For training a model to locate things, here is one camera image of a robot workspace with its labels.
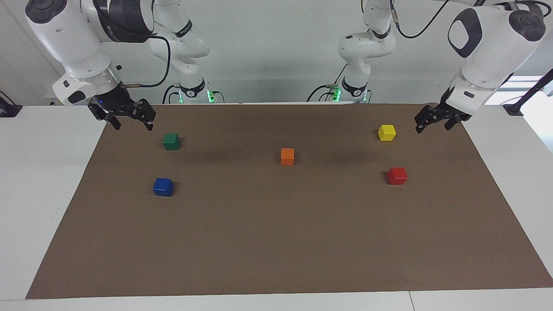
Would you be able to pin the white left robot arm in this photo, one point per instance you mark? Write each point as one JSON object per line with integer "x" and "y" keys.
{"x": 492, "y": 52}

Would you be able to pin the yellow cube block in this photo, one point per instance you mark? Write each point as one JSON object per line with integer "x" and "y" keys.
{"x": 386, "y": 132}

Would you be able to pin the orange cube block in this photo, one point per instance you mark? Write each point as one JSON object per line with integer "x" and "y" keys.
{"x": 287, "y": 157}

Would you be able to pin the green cube block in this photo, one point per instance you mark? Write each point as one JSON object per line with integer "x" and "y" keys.
{"x": 171, "y": 141}

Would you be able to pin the brown table mat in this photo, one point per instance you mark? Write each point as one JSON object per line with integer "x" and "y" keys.
{"x": 276, "y": 233}

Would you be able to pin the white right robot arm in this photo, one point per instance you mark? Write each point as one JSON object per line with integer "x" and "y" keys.
{"x": 65, "y": 34}

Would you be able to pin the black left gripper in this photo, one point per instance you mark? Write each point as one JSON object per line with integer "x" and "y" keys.
{"x": 445, "y": 111}

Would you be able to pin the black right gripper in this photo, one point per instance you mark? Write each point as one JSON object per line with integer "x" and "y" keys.
{"x": 114, "y": 101}

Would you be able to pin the red cube block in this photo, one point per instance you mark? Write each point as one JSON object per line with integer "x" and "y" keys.
{"x": 396, "y": 176}

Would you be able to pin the blue cube block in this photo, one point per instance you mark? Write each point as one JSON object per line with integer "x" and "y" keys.
{"x": 163, "y": 187}

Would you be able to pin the black table clamp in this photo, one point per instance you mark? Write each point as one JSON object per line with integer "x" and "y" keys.
{"x": 8, "y": 110}

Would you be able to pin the black stand pole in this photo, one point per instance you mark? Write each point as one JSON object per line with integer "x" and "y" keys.
{"x": 529, "y": 93}

